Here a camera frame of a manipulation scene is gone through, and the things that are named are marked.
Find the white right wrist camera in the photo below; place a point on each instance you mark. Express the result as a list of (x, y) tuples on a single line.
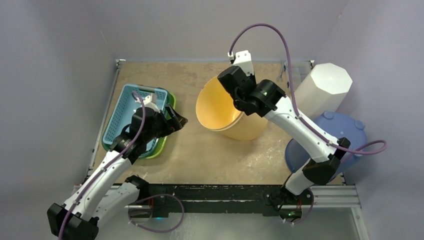
[(242, 59)]

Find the lime green tray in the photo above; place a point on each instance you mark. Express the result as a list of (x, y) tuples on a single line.
[(171, 99)]

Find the cream printed bucket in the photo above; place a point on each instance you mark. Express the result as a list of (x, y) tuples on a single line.
[(215, 111)]

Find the small metal wrench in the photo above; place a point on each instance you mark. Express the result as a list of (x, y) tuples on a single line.
[(281, 73)]

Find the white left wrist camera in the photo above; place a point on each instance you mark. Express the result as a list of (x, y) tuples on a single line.
[(150, 101)]

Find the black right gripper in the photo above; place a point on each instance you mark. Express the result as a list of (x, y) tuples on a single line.
[(230, 78)]

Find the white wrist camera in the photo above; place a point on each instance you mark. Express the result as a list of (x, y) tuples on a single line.
[(150, 101), (242, 59)]

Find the light blue perforated basket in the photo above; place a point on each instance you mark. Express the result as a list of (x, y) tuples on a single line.
[(125, 108)]

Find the blue round bucket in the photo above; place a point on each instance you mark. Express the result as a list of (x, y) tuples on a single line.
[(338, 125)]

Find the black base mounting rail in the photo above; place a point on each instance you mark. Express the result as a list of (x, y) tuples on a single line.
[(269, 200)]

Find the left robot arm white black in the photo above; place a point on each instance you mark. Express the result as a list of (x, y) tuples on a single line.
[(81, 215)]

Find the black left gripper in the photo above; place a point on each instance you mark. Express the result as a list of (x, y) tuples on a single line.
[(177, 122)]

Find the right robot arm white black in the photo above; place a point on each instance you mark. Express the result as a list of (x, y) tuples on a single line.
[(269, 101)]

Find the clear plastic small box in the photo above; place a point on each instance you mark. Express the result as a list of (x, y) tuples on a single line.
[(300, 71)]

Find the white octagonal large container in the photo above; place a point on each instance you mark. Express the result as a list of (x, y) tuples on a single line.
[(324, 89)]

